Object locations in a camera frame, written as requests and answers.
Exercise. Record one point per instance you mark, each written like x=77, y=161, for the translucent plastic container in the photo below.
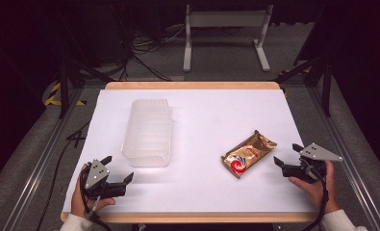
x=149, y=134

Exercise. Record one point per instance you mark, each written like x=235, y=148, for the aluminium floor rail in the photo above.
x=351, y=166
x=40, y=166

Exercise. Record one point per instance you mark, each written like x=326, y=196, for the wooden table board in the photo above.
x=190, y=85

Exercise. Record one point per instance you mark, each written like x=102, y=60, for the white table sheet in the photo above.
x=203, y=122

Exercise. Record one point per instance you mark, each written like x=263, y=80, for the gold snack packet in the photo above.
x=248, y=155

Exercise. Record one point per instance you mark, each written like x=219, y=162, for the white metal stand frame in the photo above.
x=226, y=18

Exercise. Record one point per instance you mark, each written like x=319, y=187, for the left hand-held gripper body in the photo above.
x=97, y=174

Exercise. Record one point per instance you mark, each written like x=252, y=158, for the black tripod stand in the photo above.
x=65, y=80
x=326, y=83

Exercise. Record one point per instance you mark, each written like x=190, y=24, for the yellow black hazard tape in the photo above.
x=51, y=99

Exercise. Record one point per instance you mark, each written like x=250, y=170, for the person's left hand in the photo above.
x=78, y=202

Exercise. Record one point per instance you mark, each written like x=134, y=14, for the person's right hand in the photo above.
x=319, y=191

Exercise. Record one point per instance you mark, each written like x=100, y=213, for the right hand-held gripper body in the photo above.
x=316, y=154

